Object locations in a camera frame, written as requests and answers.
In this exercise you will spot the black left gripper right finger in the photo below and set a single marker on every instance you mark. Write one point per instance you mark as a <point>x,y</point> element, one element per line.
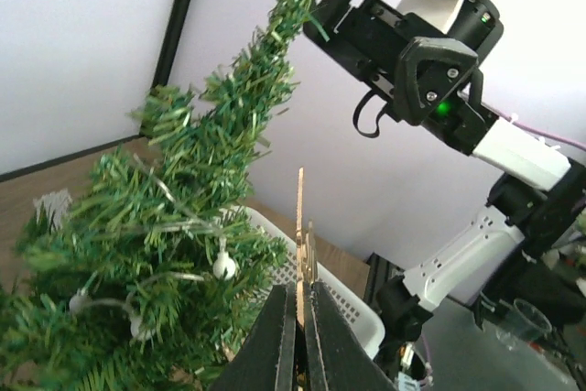
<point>333,358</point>

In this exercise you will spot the small green christmas tree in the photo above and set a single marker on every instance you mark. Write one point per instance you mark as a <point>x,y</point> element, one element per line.
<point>157,273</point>

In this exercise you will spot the white ribbon bow ornament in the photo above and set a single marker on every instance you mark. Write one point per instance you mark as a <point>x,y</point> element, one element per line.
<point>54,205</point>

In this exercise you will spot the clear plastic cup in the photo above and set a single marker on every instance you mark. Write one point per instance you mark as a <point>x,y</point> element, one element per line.
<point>523,322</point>

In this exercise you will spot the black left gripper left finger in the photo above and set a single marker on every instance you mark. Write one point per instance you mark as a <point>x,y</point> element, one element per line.
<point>267,359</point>

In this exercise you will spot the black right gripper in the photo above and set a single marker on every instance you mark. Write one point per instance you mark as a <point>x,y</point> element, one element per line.
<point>385,49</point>

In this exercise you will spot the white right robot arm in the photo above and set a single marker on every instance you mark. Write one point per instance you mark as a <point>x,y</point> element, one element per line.
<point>540,193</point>

